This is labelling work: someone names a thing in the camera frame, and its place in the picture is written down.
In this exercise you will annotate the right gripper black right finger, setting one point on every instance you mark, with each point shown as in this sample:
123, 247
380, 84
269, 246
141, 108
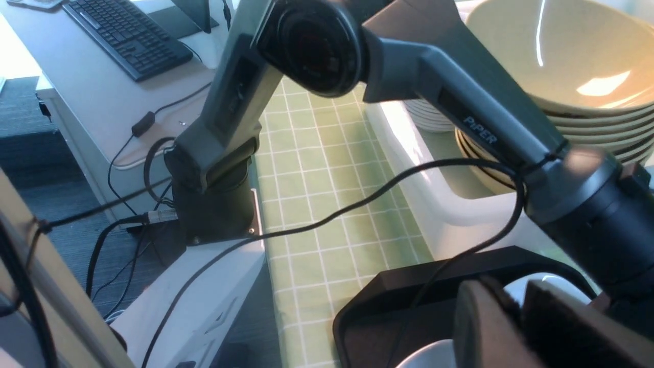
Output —
564, 332

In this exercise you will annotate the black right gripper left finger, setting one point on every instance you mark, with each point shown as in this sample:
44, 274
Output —
486, 330

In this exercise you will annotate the white square dish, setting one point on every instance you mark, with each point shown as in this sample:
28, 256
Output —
517, 288
438, 354

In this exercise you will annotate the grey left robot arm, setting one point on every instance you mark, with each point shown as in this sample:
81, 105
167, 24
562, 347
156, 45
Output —
321, 46

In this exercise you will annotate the top stacked tan bowl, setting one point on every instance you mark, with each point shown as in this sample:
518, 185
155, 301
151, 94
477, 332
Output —
570, 56

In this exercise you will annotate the black plastic serving tray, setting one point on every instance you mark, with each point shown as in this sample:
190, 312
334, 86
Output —
378, 325

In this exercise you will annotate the large white plastic tub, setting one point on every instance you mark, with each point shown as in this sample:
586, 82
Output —
439, 194

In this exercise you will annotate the stack of white plates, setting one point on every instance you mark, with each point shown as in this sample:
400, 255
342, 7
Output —
427, 118

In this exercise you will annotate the green checked tablecloth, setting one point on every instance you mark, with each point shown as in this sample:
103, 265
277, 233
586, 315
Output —
317, 156

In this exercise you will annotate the white office desk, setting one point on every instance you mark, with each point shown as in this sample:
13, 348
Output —
109, 121

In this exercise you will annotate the black computer keyboard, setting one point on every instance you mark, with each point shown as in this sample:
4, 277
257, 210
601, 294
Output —
140, 47

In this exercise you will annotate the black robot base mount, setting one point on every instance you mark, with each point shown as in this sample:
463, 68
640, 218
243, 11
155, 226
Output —
225, 210

